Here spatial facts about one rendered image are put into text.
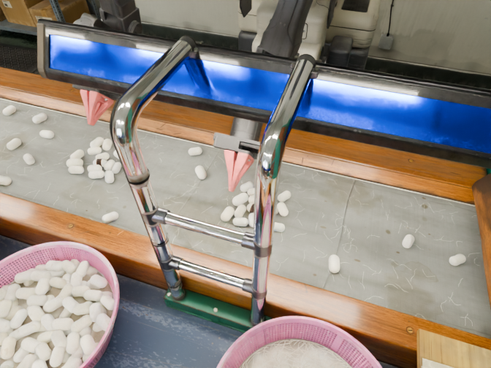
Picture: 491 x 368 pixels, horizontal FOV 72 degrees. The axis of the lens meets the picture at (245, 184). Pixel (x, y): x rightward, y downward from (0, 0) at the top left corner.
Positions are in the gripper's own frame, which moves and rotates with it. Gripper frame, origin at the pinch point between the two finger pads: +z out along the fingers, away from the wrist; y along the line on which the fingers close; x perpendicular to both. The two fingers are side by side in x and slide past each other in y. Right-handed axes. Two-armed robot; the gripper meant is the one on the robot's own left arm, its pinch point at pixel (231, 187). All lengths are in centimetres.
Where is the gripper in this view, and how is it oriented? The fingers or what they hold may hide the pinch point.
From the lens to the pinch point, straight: 64.7
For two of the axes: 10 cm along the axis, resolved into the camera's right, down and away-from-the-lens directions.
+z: -2.4, 9.7, -0.3
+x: 1.8, 0.7, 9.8
